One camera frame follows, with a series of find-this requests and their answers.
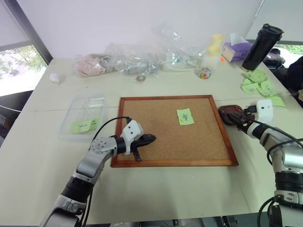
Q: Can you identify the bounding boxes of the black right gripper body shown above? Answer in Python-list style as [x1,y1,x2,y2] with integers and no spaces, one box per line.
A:
[241,105,258,122]

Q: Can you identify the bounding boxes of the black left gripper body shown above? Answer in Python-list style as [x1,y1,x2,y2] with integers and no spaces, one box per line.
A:
[131,136,147,164]

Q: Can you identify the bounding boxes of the dark brown oval tray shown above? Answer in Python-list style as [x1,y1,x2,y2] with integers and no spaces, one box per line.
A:
[217,104,245,126]

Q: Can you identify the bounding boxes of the green note with scribble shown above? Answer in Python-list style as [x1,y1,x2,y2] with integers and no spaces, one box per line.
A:
[176,107,195,126]

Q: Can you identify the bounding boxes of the small green sticky note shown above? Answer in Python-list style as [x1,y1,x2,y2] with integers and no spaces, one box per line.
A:
[87,115,100,130]

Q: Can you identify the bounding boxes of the clear jar of pushpins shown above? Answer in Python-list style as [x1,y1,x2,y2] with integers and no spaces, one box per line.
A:
[196,67,213,80]

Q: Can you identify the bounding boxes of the large green sticky note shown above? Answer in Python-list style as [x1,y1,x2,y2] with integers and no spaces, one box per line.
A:
[71,120,90,134]

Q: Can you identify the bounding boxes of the purple tissue box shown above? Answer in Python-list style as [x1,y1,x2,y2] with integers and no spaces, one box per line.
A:
[221,33,254,63]

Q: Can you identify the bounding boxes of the clear plastic box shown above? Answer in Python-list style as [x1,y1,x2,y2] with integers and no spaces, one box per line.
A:
[58,90,109,141]

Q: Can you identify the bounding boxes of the wood-framed cork board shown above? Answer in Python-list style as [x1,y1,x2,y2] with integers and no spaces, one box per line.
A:
[110,95,239,168]

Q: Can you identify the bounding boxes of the black bag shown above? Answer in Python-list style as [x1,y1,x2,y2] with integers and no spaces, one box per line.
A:
[262,48,287,70]

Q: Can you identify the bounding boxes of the dark bulky object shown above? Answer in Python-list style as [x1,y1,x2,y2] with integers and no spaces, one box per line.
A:
[285,55,303,93]

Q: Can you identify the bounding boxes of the black travel tumbler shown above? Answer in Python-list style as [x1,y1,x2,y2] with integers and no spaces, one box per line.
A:
[241,23,285,72]

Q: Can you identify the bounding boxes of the pale yellow bottles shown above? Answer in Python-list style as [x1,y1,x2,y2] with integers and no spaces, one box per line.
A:
[205,34,225,67]

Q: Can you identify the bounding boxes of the clear plastic bags heap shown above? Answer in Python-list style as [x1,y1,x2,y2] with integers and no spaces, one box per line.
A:
[103,22,207,77]

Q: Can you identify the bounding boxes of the pink item in plastic bag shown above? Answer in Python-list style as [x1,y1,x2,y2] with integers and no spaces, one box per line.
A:
[75,53,115,77]

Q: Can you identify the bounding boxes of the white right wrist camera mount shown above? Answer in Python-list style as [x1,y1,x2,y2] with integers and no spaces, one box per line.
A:
[250,99,275,124]

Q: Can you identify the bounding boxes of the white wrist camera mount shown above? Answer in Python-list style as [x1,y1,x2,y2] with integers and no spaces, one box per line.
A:
[119,120,144,156]
[250,99,275,124]

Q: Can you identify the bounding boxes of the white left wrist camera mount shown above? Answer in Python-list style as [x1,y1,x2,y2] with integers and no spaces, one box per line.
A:
[119,120,144,156]

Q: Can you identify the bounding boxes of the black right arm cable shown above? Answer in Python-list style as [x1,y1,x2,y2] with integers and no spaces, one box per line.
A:
[257,122,303,227]

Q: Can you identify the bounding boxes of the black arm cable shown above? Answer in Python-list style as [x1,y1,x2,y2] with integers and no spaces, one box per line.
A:
[88,116,131,153]
[257,122,303,227]

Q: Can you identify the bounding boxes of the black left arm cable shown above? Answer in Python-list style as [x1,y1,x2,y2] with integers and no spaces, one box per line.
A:
[88,116,131,153]

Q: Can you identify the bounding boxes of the black window frame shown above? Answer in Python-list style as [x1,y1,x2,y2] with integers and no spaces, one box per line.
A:
[0,0,53,67]

